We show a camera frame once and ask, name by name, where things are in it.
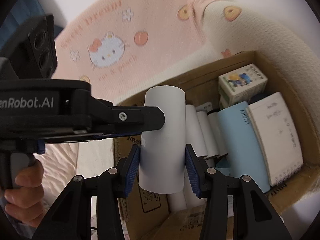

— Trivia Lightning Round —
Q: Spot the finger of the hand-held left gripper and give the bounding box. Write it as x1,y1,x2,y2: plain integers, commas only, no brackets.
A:
89,99,166,132
42,130,142,144

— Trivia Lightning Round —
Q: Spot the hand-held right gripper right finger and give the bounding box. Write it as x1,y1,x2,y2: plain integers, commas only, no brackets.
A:
184,144,285,240

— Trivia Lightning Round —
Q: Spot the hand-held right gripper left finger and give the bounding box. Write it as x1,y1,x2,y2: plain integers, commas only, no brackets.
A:
32,145,140,240

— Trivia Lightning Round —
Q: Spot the brown cardboard box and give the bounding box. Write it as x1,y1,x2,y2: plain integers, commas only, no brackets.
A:
114,51,320,240

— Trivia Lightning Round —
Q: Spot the person's left hand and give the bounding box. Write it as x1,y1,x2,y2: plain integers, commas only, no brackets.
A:
4,159,45,228

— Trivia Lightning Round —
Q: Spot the light blue notebook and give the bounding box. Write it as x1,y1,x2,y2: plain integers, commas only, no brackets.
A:
217,102,270,193

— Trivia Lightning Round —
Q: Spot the small printed carton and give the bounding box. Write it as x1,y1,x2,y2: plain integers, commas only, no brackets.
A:
219,94,250,111
218,64,268,103

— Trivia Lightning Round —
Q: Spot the blue cloth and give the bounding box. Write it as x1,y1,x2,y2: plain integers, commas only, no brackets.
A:
6,0,67,45

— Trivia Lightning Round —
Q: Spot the pink white printed blanket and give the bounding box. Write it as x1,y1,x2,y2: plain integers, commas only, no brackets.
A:
15,0,320,240

